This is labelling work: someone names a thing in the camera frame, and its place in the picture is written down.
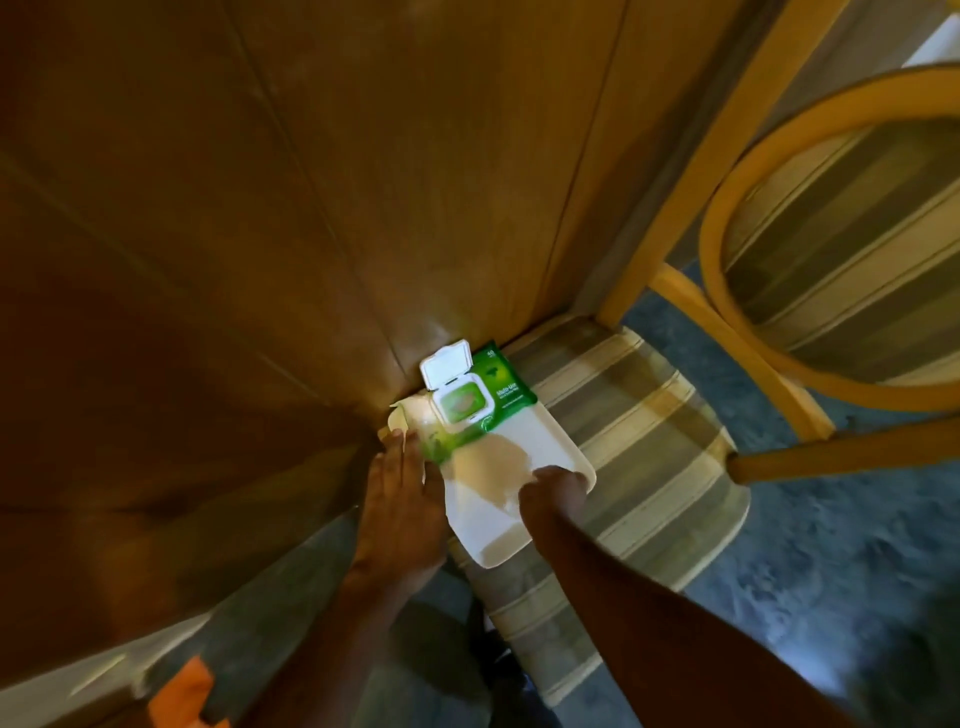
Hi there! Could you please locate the wooden chair with oval back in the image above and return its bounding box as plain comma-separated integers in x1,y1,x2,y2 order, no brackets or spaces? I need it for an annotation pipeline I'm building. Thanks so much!
596,0,960,486

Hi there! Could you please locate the person's left forearm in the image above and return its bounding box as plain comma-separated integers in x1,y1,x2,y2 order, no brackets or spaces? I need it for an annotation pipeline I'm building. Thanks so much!
243,566,423,728

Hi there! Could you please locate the wooden chair with striped seat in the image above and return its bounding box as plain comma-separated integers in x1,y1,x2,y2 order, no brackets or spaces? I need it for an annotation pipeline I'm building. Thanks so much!
448,313,752,711

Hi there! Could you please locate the person's left hand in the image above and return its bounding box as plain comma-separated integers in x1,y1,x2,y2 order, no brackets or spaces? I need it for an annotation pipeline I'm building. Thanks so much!
346,429,452,595

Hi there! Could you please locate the white foam tray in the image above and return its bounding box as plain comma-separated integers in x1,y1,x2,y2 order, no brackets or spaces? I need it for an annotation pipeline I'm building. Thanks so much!
387,395,598,570

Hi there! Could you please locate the green wet wipes pack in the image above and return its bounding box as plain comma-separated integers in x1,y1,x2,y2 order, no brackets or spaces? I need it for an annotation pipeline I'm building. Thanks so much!
416,339,540,465

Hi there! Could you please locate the person's right forearm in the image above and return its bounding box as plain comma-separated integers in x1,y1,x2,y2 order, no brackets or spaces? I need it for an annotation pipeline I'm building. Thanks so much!
525,517,860,728

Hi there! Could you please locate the person's right hand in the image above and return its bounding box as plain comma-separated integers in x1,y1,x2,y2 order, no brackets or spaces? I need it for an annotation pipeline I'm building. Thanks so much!
517,465,594,543

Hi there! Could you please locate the orange cloth piece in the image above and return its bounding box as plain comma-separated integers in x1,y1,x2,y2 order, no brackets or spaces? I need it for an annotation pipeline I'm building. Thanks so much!
147,655,232,728

